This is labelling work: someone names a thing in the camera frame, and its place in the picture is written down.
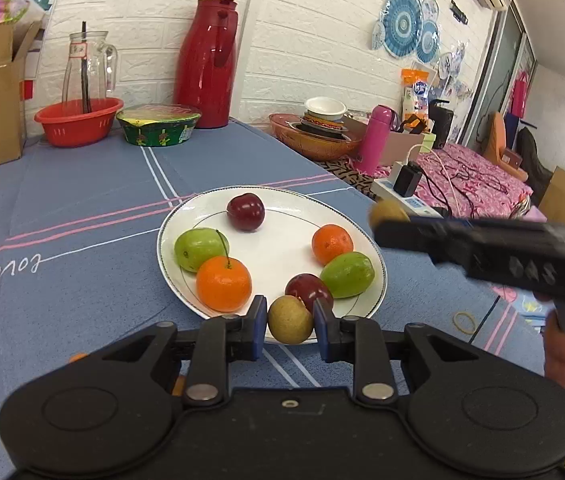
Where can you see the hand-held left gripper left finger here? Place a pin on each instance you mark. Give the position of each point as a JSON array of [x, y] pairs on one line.
[[257, 331]]

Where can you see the black stick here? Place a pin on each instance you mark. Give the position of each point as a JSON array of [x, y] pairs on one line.
[[85, 67]]

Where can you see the blue striped tablecloth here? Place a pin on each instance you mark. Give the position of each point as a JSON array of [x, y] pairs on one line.
[[62, 260]]

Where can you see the white power strip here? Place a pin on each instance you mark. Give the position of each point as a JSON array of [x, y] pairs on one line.
[[387, 190]]

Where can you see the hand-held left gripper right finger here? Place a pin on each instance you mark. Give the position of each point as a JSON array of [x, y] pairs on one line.
[[323, 331]]

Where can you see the glass pitcher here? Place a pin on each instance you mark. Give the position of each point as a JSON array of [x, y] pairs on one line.
[[97, 72]]

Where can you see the black charger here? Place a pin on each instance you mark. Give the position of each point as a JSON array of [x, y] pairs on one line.
[[407, 178]]

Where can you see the dark red plum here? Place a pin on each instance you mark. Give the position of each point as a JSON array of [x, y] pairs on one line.
[[245, 212], [306, 290]]

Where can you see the yellow rubber band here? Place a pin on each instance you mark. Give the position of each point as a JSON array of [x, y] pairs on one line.
[[455, 317]]

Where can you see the small tan box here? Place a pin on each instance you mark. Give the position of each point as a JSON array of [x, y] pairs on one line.
[[407, 144]]

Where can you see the green patterned bowl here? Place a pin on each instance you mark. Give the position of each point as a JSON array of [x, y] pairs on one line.
[[158, 130]]

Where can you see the brown glass bowl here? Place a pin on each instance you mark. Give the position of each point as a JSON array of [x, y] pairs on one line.
[[312, 145]]

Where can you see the round green apple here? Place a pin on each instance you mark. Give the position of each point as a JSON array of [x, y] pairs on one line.
[[197, 250]]

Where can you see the white plate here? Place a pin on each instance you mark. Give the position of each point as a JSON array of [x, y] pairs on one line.
[[272, 255]]

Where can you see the orange snack packet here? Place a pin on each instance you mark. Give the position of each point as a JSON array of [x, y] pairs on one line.
[[415, 92]]

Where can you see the pink bottle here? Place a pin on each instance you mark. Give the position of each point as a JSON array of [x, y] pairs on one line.
[[377, 137]]

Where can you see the pink floral blanket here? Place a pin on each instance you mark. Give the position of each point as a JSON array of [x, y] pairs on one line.
[[482, 180]]

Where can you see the red thermos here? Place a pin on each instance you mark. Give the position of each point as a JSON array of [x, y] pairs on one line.
[[207, 62]]

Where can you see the medium blue paper fan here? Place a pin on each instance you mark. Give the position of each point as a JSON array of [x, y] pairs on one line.
[[428, 40]]

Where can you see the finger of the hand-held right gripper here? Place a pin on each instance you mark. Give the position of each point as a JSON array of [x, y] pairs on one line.
[[422, 242]]

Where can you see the person's right hand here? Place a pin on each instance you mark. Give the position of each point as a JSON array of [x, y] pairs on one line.
[[560, 350]]

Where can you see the small blue paper fan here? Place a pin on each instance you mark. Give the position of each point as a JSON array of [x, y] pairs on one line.
[[430, 7]]

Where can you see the oval green apple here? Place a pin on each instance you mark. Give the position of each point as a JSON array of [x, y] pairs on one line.
[[347, 275]]

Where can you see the red plastic basket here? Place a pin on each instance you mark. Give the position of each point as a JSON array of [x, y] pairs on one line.
[[78, 127]]

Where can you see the blue decorative wall plates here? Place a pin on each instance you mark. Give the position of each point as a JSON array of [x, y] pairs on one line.
[[402, 22]]

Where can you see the orange with stem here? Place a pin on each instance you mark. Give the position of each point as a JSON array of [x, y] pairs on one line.
[[224, 284]]

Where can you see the black device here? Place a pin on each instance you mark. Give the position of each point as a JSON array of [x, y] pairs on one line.
[[441, 120]]

